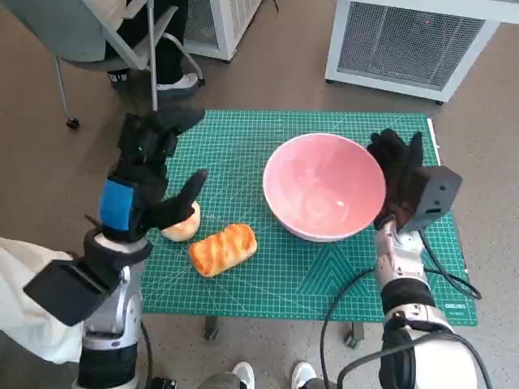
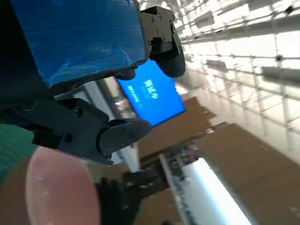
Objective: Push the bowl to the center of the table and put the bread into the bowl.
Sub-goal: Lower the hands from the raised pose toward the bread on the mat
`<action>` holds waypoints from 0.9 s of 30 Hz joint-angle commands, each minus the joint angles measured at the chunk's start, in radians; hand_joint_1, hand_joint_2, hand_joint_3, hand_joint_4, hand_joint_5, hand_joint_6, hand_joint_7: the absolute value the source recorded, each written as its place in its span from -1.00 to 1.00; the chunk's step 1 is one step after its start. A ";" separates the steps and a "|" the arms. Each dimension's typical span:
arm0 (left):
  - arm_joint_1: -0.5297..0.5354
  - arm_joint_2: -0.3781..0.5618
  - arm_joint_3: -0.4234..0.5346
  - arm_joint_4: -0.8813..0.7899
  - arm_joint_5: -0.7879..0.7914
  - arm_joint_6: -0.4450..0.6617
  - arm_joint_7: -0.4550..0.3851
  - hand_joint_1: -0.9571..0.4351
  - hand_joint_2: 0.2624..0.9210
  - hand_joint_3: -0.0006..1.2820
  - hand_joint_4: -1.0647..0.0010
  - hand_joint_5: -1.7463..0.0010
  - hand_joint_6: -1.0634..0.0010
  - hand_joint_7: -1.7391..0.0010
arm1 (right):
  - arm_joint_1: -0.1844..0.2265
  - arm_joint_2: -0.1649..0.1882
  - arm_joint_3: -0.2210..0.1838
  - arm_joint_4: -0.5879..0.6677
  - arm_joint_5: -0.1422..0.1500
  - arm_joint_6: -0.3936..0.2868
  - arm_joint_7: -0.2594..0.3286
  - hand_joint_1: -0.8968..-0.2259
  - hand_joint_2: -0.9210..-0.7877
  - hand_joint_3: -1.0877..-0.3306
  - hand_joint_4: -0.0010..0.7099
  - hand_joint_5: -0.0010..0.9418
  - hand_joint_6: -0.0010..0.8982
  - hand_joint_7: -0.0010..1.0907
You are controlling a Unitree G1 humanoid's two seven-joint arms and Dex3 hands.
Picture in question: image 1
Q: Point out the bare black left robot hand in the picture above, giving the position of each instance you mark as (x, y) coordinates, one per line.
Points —
(142, 174)

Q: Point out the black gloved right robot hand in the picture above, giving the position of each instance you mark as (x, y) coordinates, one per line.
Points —
(399, 174)

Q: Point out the round pale toy bun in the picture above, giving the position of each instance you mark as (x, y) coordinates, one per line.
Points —
(182, 229)

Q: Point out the pink bowl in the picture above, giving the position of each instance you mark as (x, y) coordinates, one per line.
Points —
(320, 182)

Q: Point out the striped rectangular toy bread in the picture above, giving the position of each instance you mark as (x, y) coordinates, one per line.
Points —
(223, 249)

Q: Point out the green cutting mat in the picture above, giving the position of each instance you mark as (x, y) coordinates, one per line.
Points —
(243, 162)

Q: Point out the seated person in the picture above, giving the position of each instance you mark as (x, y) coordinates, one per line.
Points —
(170, 52)

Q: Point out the large white mesh cabinet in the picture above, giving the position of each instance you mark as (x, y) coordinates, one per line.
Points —
(405, 44)

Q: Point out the person in white clothing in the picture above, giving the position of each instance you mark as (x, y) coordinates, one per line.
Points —
(24, 283)

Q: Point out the table leg with caster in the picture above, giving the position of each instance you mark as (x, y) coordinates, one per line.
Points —
(354, 334)
(212, 328)

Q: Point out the grey office chair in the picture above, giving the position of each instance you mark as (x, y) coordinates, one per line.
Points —
(48, 36)

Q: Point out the small white mesh cabinet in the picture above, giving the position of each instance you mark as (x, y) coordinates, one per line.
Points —
(227, 24)

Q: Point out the small black device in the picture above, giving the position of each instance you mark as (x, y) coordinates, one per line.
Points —
(162, 383)

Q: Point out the white shoe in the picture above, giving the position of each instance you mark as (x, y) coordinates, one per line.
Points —
(303, 373)
(244, 373)

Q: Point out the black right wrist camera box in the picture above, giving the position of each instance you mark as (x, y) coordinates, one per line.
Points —
(438, 194)

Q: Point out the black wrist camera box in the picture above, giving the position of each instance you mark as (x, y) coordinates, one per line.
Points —
(69, 291)
(438, 194)

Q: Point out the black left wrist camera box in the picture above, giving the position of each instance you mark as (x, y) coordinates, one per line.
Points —
(69, 291)

